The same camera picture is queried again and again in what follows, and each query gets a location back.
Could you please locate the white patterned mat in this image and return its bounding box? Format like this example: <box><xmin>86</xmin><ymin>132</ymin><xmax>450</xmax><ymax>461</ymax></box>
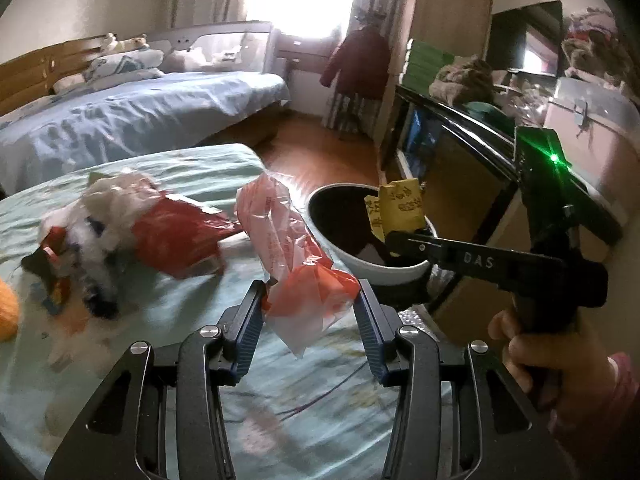
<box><xmin>400</xmin><ymin>310</ymin><xmax>437</xmax><ymax>335</ymax></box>

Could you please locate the white plush toy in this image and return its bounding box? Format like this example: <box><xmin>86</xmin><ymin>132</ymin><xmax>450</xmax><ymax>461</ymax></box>
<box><xmin>162</xmin><ymin>47</ymin><xmax>211</xmax><ymax>73</ymax></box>

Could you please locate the wooden headboard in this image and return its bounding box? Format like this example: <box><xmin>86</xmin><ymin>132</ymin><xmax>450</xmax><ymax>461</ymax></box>
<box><xmin>0</xmin><ymin>35</ymin><xmax>108</xmax><ymax>116</ymax></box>

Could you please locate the white radiator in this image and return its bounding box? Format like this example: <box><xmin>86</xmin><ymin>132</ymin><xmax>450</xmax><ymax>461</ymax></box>
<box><xmin>325</xmin><ymin>92</ymin><xmax>381</xmax><ymax>133</ymax></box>

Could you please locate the orange plush toy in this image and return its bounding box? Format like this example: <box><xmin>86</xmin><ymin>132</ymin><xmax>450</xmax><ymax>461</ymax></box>
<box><xmin>0</xmin><ymin>280</ymin><xmax>21</xmax><ymax>343</ymax></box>

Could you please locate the clear red plastic wrapper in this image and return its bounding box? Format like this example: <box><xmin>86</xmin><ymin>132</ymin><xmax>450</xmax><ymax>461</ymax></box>
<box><xmin>235</xmin><ymin>171</ymin><xmax>361</xmax><ymax>360</ymax></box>

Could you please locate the clear plastic storage box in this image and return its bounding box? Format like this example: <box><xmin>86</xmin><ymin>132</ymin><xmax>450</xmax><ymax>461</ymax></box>
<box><xmin>542</xmin><ymin>77</ymin><xmax>640</xmax><ymax>216</ymax></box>

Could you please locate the plain white pillow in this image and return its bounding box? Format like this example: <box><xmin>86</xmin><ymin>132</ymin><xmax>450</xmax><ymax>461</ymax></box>
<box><xmin>52</xmin><ymin>75</ymin><xmax>87</xmax><ymax>94</ymax></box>

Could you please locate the blue printed white pillow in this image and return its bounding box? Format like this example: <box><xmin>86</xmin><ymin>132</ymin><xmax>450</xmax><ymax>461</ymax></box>
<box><xmin>82</xmin><ymin>50</ymin><xmax>166</xmax><ymax>83</ymax></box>

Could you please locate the pile of crumpled wrappers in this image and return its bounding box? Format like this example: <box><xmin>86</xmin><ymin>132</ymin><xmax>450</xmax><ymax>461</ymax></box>
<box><xmin>40</xmin><ymin>170</ymin><xmax>161</xmax><ymax>321</ymax></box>

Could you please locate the blue bed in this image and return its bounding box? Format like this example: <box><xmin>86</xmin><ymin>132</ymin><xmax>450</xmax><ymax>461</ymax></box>
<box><xmin>0</xmin><ymin>71</ymin><xmax>292</xmax><ymax>196</ymax></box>

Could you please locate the stack of green boxes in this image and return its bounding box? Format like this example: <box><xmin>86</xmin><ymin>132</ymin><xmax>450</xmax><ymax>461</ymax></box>
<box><xmin>402</xmin><ymin>39</ymin><xmax>453</xmax><ymax>96</ymax></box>

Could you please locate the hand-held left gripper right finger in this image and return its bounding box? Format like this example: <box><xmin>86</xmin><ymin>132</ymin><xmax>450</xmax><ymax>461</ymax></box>
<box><xmin>352</xmin><ymin>278</ymin><xmax>576</xmax><ymax>480</ymax></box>

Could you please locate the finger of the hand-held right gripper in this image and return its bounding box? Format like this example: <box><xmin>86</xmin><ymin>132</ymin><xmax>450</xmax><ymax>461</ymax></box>
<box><xmin>382</xmin><ymin>227</ymin><xmax>446</xmax><ymax>267</ymax></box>

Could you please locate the mixed clothes pile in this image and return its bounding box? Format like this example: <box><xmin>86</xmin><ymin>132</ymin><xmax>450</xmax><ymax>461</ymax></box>
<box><xmin>560</xmin><ymin>7</ymin><xmax>640</xmax><ymax>86</ymax></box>

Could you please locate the green floral bedsheet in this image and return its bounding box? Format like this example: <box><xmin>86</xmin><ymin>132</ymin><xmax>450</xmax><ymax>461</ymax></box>
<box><xmin>0</xmin><ymin>142</ymin><xmax>451</xmax><ymax>480</ymax></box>

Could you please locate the grey bed rail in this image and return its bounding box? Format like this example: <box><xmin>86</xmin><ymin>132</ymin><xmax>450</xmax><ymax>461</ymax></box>
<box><xmin>147</xmin><ymin>21</ymin><xmax>281</xmax><ymax>73</ymax></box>

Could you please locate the brown clothes pile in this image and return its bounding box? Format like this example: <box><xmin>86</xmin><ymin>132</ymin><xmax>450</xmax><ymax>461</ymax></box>
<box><xmin>430</xmin><ymin>57</ymin><xmax>497</xmax><ymax>106</ymax></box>

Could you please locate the yellow snack packet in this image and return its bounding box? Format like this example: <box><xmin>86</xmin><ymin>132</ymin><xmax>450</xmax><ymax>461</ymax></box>
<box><xmin>364</xmin><ymin>177</ymin><xmax>426</xmax><ymax>241</ymax></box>

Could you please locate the black television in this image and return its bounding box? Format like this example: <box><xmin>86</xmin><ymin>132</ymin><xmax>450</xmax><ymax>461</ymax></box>
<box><xmin>487</xmin><ymin>0</ymin><xmax>563</xmax><ymax>78</ymax></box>

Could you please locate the colourful wrapper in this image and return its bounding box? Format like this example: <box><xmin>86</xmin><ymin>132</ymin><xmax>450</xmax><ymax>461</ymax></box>
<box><xmin>22</xmin><ymin>227</ymin><xmax>76</xmax><ymax>316</ymax></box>

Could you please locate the white bin with black liner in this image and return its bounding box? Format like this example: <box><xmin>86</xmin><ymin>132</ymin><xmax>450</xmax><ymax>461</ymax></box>
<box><xmin>307</xmin><ymin>183</ymin><xmax>438</xmax><ymax>311</ymax></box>

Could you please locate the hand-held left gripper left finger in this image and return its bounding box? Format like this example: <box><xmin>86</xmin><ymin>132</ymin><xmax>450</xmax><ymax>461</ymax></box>
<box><xmin>45</xmin><ymin>280</ymin><xmax>266</xmax><ymax>480</ymax></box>

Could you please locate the red jacket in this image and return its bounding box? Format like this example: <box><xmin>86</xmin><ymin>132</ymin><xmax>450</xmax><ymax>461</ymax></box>
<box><xmin>320</xmin><ymin>25</ymin><xmax>392</xmax><ymax>98</ymax></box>

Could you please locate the red plastic bag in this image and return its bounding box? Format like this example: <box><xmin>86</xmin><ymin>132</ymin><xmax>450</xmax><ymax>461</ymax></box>
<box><xmin>132</xmin><ymin>187</ymin><xmax>246</xmax><ymax>278</ymax></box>

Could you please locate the black television cabinet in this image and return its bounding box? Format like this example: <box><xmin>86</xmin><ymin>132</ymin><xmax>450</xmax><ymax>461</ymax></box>
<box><xmin>380</xmin><ymin>84</ymin><xmax>523</xmax><ymax>321</ymax></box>

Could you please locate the person's right hand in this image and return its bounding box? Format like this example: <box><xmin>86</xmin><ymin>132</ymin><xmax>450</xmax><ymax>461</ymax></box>
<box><xmin>487</xmin><ymin>310</ymin><xmax>618</xmax><ymax>413</ymax></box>

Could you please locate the person's right forearm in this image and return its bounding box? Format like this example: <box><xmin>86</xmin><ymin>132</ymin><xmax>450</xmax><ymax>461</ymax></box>
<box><xmin>547</xmin><ymin>352</ymin><xmax>640</xmax><ymax>480</ymax></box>

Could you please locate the wooden wardrobe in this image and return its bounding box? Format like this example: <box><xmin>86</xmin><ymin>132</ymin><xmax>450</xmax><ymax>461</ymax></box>
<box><xmin>380</xmin><ymin>0</ymin><xmax>496</xmax><ymax>151</ymax></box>

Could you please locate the cream plush toy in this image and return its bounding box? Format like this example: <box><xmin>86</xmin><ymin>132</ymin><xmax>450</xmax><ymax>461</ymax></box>
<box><xmin>100</xmin><ymin>32</ymin><xmax>151</xmax><ymax>56</ymax></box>

